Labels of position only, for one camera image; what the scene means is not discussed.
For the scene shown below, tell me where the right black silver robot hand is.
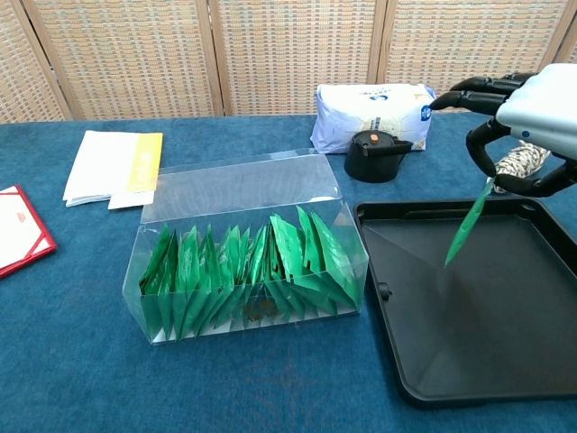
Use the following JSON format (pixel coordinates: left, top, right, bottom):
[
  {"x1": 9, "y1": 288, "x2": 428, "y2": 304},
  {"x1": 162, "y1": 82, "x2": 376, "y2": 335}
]
[{"x1": 427, "y1": 62, "x2": 577, "y2": 198}]

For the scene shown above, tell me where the green tea packet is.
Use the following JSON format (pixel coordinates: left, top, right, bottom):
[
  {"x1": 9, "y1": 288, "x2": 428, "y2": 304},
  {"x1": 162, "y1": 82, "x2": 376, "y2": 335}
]
[{"x1": 444, "y1": 176, "x2": 497, "y2": 268}]

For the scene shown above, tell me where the clear box of green items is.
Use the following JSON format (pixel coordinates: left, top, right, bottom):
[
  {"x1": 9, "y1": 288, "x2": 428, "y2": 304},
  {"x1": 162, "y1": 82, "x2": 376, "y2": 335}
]
[{"x1": 122, "y1": 148, "x2": 371, "y2": 346}]

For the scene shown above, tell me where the black plastic tray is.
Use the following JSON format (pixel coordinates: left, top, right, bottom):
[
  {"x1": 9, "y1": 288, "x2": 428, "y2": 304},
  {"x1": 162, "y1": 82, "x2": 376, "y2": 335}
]
[{"x1": 352, "y1": 197, "x2": 577, "y2": 410}]

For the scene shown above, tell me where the black lid with orange button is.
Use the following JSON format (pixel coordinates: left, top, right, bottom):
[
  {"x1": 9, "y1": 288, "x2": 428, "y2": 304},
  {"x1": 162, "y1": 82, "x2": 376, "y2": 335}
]
[{"x1": 343, "y1": 130, "x2": 415, "y2": 184}]

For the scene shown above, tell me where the white tissue pack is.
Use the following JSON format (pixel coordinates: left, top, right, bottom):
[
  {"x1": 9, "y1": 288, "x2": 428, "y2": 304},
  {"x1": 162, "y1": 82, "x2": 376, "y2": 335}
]
[{"x1": 310, "y1": 83, "x2": 437, "y2": 155}]

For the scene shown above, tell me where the wicker folding screen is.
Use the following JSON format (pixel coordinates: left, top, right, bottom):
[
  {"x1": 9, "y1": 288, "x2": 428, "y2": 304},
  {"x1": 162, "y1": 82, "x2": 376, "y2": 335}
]
[{"x1": 0, "y1": 0, "x2": 577, "y2": 123}]

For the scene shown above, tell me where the white yellow booklet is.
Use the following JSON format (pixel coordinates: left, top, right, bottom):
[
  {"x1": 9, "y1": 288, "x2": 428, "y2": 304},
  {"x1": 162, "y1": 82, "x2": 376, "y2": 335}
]
[{"x1": 62, "y1": 130, "x2": 164, "y2": 207}]

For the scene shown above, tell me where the blue felt table cloth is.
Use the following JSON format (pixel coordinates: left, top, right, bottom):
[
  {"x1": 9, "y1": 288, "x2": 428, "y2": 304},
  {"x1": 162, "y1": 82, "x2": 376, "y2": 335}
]
[{"x1": 0, "y1": 110, "x2": 577, "y2": 433}]

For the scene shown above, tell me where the red certificate folder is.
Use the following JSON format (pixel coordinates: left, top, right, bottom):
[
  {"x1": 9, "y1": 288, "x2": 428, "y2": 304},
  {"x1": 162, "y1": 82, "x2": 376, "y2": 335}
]
[{"x1": 0, "y1": 183, "x2": 59, "y2": 280}]

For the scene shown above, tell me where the coiled black white rope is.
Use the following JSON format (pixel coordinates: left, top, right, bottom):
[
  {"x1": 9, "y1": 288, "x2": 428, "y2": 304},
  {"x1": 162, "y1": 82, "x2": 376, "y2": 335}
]
[{"x1": 490, "y1": 140, "x2": 551, "y2": 196}]

